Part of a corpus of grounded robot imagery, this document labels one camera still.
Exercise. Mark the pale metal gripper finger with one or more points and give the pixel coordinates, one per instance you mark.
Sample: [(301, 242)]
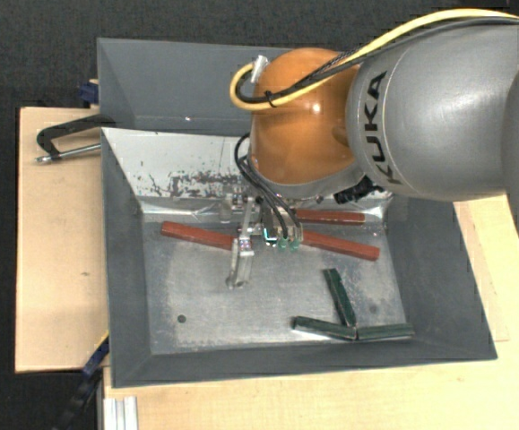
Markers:
[(246, 267), (233, 267)]

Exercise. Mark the red-brown flat block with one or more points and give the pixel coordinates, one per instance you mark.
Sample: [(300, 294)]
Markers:
[(344, 246), (331, 217), (196, 235)]

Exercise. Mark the grey metal bin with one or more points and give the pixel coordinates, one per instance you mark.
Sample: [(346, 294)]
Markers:
[(205, 303)]

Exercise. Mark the pale flat board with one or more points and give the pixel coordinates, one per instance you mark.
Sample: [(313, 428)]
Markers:
[(57, 249)]

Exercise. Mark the black cylinder on white bracket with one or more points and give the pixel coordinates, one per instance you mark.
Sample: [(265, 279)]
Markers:
[(353, 191)]

